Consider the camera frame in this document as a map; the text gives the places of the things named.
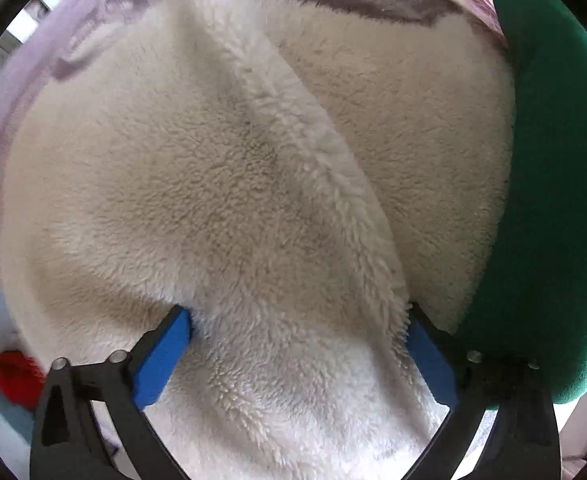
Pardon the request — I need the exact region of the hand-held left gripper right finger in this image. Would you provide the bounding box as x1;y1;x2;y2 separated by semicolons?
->
398;301;562;480

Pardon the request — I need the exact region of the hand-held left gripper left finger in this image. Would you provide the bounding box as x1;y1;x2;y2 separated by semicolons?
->
29;304;195;480

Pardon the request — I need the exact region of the green and cream fleece jacket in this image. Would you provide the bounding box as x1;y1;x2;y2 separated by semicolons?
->
0;0;587;480

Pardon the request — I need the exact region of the red cloth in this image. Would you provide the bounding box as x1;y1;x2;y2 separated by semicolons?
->
0;350;47;412

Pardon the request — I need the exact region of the teal cloth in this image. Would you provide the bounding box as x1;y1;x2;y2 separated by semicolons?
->
0;365;35;445

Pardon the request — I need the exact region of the white cabinet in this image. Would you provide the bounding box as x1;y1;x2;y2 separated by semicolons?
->
7;0;55;47

